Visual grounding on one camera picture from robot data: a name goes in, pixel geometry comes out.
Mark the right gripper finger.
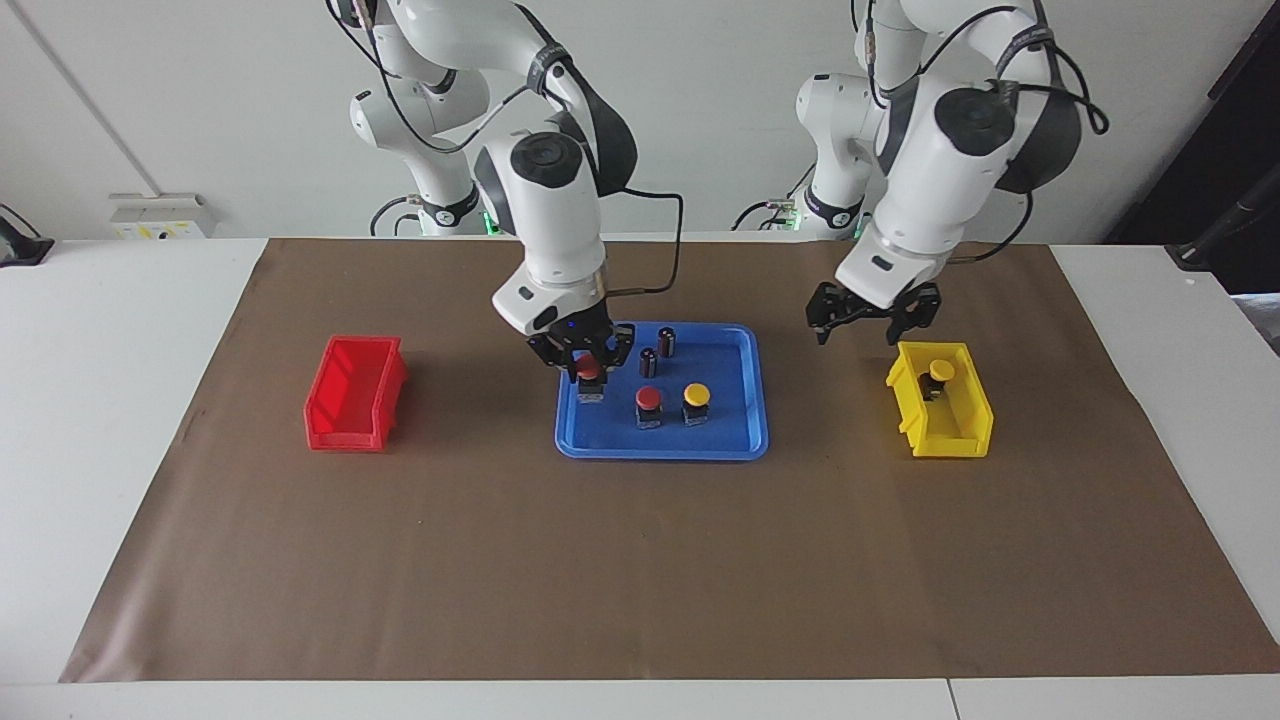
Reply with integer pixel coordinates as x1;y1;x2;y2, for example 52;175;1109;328
527;338;579;383
600;322;637;376

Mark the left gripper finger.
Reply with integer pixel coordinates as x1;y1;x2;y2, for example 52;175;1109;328
890;290;943;347
807;283;851;346

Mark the blue plastic tray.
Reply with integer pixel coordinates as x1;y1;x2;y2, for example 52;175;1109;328
555;320;770;461

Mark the yellow plastic bin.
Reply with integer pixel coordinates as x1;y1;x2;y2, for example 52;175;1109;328
885;340;995;459

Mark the brown paper mat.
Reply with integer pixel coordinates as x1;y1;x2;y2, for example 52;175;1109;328
60;237;1280;684

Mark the red plastic bin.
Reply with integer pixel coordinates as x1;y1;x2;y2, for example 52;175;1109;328
303;334;409;453

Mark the black stand pole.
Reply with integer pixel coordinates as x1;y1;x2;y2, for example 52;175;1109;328
1165;165;1280;271

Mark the grey silver object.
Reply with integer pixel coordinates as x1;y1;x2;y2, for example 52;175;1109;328
1232;293;1280;356

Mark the black background board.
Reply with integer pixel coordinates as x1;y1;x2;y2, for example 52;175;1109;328
1105;0;1280;293

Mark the black device on table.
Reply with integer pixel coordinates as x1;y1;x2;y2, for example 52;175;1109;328
0;203;55;268

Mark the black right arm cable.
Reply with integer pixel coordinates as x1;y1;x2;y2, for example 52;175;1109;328
600;185;686;296

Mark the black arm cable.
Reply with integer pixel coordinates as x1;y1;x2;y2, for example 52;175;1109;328
850;0;1111;266
600;185;686;296

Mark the black base cable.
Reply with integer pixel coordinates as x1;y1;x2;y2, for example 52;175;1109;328
733;160;816;233
368;195;426;238

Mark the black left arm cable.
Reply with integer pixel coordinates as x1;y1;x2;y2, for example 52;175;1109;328
850;0;1111;266

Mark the white wall socket box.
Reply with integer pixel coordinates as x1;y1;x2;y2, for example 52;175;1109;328
108;193;217;240

